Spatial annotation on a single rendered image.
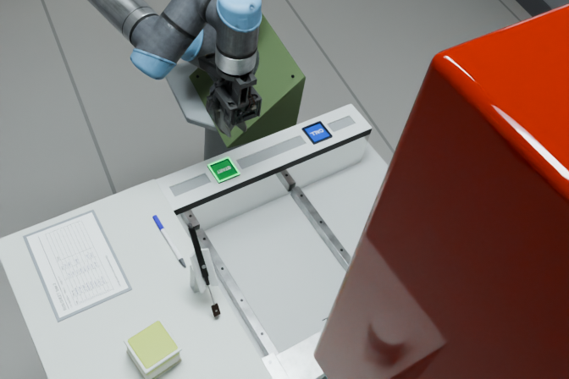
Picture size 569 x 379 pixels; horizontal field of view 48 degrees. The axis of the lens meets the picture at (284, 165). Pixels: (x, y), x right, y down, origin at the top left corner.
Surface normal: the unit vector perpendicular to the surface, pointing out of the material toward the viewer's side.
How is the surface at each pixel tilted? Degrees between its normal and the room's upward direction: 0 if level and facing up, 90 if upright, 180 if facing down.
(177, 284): 0
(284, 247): 0
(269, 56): 44
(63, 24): 0
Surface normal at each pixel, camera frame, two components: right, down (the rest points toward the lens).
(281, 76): -0.54, -0.25
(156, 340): 0.12, -0.61
